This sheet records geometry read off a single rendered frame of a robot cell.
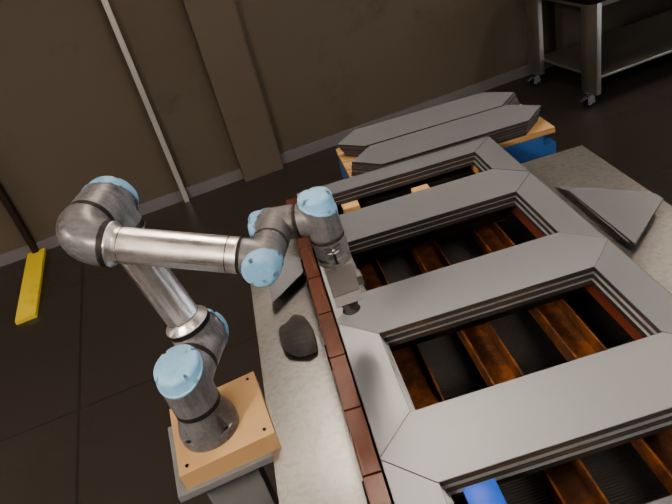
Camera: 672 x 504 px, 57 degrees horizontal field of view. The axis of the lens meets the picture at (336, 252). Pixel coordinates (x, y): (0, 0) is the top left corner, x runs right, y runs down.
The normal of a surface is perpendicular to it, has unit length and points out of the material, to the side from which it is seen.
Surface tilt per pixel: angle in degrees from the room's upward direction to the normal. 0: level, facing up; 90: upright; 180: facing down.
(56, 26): 90
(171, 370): 8
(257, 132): 90
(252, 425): 2
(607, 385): 0
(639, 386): 0
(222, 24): 90
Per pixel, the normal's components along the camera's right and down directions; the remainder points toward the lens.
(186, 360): -0.29, -0.72
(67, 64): 0.33, 0.45
